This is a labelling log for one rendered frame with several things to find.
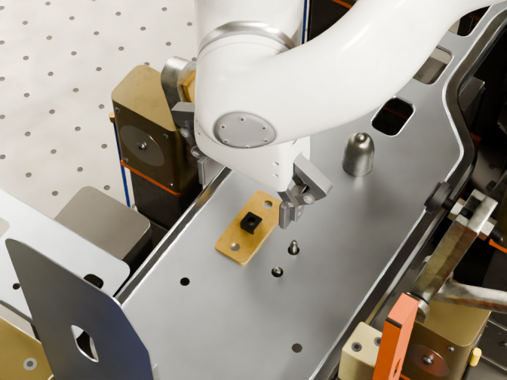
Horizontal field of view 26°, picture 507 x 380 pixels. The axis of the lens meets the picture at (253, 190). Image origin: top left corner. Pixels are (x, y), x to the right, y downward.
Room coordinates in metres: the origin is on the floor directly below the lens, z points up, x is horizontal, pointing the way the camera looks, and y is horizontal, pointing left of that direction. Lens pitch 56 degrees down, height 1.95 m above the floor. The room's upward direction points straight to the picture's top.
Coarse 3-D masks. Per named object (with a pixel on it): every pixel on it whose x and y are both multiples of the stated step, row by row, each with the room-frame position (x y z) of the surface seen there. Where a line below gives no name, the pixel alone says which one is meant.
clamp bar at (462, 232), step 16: (432, 192) 0.48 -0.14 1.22; (448, 192) 0.48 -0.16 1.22; (480, 192) 0.49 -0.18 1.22; (432, 208) 0.47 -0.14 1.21; (448, 208) 0.48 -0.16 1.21; (464, 208) 0.48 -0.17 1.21; (480, 208) 0.47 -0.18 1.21; (464, 224) 0.46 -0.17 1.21; (480, 224) 0.46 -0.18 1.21; (448, 240) 0.46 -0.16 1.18; (464, 240) 0.45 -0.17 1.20; (496, 240) 0.45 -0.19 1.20; (432, 256) 0.46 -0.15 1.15; (448, 256) 0.46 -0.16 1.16; (432, 272) 0.46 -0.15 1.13; (448, 272) 0.46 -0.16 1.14; (416, 288) 0.47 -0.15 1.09; (432, 288) 0.46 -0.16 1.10
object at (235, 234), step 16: (256, 192) 0.63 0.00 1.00; (256, 208) 0.61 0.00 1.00; (272, 208) 0.61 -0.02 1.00; (240, 224) 0.59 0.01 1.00; (256, 224) 0.58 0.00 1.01; (272, 224) 0.59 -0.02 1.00; (224, 240) 0.57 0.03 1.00; (240, 240) 0.57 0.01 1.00; (256, 240) 0.57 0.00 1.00; (240, 256) 0.55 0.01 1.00
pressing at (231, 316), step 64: (448, 64) 0.80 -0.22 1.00; (448, 128) 0.71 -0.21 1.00; (384, 192) 0.63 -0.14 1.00; (192, 256) 0.55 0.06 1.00; (256, 256) 0.55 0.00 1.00; (320, 256) 0.55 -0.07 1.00; (384, 256) 0.55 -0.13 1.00; (192, 320) 0.48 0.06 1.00; (256, 320) 0.48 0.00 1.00; (320, 320) 0.48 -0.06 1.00
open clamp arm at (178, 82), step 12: (168, 60) 0.71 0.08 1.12; (180, 60) 0.71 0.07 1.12; (168, 72) 0.69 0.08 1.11; (180, 72) 0.69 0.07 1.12; (192, 72) 0.70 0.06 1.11; (168, 84) 0.69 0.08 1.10; (180, 84) 0.68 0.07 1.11; (192, 84) 0.69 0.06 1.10; (168, 96) 0.69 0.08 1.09; (180, 96) 0.68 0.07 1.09; (192, 96) 0.68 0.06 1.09; (192, 156) 0.67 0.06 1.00
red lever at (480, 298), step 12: (444, 288) 0.47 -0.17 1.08; (456, 288) 0.47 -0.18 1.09; (468, 288) 0.46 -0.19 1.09; (480, 288) 0.46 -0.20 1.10; (444, 300) 0.46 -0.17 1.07; (456, 300) 0.46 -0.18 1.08; (468, 300) 0.45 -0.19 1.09; (480, 300) 0.45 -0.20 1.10; (492, 300) 0.44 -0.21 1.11; (504, 300) 0.44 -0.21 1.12; (504, 312) 0.43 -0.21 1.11
